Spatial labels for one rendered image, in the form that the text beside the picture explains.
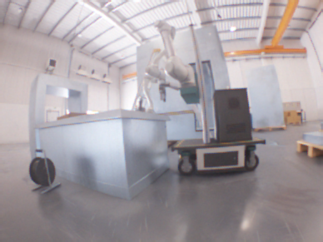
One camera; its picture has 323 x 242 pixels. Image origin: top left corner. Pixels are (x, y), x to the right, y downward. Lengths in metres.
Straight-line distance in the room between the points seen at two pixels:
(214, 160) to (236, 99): 0.63
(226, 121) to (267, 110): 5.78
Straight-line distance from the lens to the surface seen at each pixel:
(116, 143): 0.99
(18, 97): 10.69
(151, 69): 1.48
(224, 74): 3.57
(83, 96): 3.15
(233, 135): 1.41
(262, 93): 7.19
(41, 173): 1.40
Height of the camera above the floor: 0.51
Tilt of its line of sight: 3 degrees up
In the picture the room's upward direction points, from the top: 4 degrees counter-clockwise
